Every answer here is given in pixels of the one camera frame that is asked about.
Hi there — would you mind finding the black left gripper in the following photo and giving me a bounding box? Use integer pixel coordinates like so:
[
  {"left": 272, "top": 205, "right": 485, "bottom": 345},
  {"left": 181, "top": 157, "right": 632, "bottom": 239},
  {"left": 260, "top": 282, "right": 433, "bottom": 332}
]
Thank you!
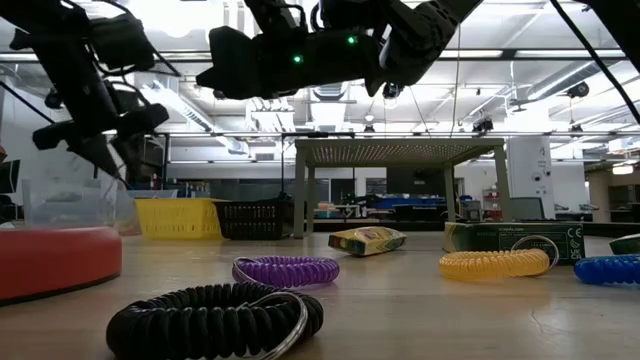
[{"left": 32, "top": 103, "right": 170, "bottom": 177}]

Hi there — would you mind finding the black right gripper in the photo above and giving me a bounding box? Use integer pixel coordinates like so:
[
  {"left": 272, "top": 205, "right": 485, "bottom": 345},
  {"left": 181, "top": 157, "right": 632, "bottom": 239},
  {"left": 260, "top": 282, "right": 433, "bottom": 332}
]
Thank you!
[{"left": 196, "top": 25, "right": 324, "bottom": 100}]

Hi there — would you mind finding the small narrow Crayola crayon box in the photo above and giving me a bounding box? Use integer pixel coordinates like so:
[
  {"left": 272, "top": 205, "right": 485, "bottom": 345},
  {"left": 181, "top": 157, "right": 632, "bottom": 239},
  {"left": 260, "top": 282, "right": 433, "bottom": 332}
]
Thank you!
[
  {"left": 608, "top": 233, "right": 640, "bottom": 257},
  {"left": 328, "top": 226, "right": 408, "bottom": 258}
]

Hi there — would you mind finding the large Crayola crayon box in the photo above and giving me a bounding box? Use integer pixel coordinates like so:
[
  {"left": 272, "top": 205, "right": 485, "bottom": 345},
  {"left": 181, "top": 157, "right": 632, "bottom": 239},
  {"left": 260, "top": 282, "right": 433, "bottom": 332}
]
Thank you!
[{"left": 442, "top": 221, "right": 586, "bottom": 266}]

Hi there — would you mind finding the red desk lamp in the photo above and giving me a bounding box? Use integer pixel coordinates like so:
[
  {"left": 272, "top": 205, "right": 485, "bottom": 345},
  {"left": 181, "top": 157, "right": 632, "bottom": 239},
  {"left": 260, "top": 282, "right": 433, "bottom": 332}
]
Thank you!
[{"left": 0, "top": 224, "right": 124, "bottom": 307}]

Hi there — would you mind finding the clear plastic bin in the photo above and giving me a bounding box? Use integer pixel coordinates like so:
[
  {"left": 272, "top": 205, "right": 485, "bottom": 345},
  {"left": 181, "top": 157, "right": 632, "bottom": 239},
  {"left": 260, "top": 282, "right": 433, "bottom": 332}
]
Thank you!
[{"left": 22, "top": 174, "right": 141, "bottom": 236}]

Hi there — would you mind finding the yellow plastic basket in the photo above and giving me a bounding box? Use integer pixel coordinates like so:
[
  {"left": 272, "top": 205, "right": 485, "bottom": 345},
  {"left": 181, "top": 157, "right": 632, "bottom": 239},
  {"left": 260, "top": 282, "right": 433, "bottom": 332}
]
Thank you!
[{"left": 134, "top": 197, "right": 226, "bottom": 240}]

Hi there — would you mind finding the dark monitor screen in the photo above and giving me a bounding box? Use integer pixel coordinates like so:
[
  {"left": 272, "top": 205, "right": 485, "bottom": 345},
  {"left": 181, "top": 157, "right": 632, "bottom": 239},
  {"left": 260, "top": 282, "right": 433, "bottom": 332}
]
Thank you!
[{"left": 0, "top": 158, "right": 22, "bottom": 196}]

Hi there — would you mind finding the black plastic basket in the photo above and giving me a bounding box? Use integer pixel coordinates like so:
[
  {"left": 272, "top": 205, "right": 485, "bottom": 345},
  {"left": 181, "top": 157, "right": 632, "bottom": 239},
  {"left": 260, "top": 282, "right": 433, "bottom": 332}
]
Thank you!
[{"left": 213, "top": 198, "right": 296, "bottom": 241}]

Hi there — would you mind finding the black spiral wrist coil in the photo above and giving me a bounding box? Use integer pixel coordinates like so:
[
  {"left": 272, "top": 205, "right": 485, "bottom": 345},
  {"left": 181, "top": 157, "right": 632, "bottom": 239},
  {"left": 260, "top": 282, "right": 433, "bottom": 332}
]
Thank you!
[{"left": 105, "top": 282, "right": 325, "bottom": 360}]

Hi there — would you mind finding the green perforated metal shelf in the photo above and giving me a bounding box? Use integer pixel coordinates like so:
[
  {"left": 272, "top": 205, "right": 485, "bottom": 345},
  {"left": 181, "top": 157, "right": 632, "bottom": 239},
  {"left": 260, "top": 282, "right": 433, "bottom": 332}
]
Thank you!
[{"left": 293, "top": 138, "right": 515, "bottom": 240}]

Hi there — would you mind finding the purple spiral wrist coil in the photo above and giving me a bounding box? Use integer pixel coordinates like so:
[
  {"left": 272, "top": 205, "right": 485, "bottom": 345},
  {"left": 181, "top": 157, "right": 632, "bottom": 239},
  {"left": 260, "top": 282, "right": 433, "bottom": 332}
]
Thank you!
[{"left": 231, "top": 255, "right": 341, "bottom": 290}]

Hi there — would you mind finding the blue background table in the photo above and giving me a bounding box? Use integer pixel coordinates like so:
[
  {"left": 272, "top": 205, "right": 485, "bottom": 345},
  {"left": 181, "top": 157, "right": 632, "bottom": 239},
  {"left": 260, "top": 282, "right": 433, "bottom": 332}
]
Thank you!
[{"left": 372, "top": 195, "right": 446, "bottom": 210}]

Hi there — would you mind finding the white square column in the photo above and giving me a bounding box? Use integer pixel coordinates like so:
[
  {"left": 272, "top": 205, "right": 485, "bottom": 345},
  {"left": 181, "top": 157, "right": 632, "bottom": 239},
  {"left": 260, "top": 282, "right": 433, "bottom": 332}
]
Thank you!
[{"left": 506, "top": 135, "right": 556, "bottom": 221}]

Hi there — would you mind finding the orange spiral wrist coil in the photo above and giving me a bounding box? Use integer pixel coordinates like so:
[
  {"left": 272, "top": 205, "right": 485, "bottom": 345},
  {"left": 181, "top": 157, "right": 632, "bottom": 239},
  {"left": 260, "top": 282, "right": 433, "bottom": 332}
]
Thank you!
[{"left": 438, "top": 234, "right": 560, "bottom": 282}]

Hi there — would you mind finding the blue spiral wrist coil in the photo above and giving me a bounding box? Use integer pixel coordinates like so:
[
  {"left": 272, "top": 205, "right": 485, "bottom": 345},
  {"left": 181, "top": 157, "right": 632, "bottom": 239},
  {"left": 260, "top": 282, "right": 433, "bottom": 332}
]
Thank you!
[{"left": 573, "top": 254, "right": 640, "bottom": 287}]

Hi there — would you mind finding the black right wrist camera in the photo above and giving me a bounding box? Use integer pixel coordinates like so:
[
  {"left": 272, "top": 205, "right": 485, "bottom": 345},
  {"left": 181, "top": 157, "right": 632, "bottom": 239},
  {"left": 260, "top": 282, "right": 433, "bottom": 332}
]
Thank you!
[{"left": 243, "top": 0, "right": 309, "bottom": 32}]

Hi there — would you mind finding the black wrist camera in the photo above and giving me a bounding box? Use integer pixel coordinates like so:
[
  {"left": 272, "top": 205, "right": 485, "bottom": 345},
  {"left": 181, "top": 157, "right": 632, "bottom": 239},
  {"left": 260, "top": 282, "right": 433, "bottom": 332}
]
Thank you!
[
  {"left": 89, "top": 13, "right": 157, "bottom": 72},
  {"left": 243, "top": 0, "right": 309, "bottom": 32}
]

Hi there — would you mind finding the silver ventilation duct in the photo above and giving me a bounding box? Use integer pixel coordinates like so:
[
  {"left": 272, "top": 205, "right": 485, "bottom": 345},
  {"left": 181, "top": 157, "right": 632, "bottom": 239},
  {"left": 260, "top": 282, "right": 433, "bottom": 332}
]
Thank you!
[{"left": 309, "top": 84, "right": 359, "bottom": 101}]

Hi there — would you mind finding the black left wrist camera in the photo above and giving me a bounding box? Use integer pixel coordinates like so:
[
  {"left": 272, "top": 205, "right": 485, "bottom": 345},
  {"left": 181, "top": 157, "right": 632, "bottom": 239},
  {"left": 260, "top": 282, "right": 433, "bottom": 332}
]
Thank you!
[{"left": 89, "top": 13, "right": 157, "bottom": 72}]

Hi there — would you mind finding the thin hanging cable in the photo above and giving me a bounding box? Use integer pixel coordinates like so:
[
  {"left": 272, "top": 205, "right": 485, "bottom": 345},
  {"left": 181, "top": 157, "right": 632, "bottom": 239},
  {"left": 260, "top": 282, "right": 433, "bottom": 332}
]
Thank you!
[{"left": 448, "top": 23, "right": 462, "bottom": 139}]

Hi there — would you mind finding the black table frame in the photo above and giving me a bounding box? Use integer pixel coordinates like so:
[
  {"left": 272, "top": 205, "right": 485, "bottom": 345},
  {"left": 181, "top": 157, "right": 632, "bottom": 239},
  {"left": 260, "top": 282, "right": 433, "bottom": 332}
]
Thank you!
[{"left": 0, "top": 48, "right": 640, "bottom": 239}]

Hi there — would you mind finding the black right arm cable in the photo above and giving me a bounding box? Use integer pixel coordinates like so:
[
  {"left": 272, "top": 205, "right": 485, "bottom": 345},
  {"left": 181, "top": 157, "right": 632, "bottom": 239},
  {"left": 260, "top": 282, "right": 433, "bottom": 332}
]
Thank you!
[{"left": 548, "top": 0, "right": 640, "bottom": 125}]

